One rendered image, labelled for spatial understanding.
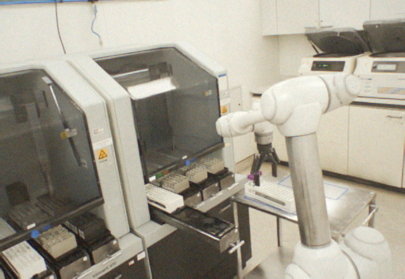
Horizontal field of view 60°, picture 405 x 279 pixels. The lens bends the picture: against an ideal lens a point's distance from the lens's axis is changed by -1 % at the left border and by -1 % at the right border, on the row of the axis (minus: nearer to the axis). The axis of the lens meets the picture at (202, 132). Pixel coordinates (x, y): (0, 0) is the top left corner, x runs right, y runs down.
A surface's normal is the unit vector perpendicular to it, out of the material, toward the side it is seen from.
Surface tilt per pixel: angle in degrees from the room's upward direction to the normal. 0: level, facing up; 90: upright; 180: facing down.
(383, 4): 90
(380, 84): 90
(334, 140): 90
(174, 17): 90
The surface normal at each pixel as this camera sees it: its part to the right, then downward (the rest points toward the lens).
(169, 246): 0.71, 0.14
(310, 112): 0.35, 0.13
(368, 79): -0.69, 0.29
